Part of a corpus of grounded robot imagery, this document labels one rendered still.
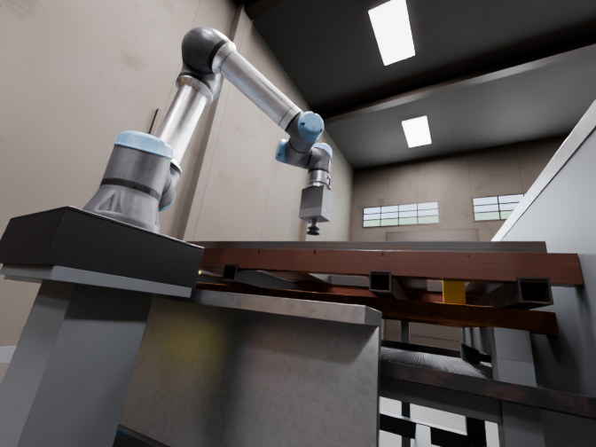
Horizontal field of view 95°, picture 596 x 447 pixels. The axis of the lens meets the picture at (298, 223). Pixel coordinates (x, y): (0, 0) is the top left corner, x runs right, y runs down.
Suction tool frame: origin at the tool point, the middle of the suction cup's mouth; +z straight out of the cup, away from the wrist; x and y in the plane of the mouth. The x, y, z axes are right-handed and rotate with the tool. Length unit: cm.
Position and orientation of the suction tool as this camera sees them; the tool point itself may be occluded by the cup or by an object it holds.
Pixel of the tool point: (313, 233)
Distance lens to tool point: 87.2
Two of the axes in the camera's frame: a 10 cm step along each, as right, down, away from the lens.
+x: -5.5, -3.2, -7.7
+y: -8.3, 0.8, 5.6
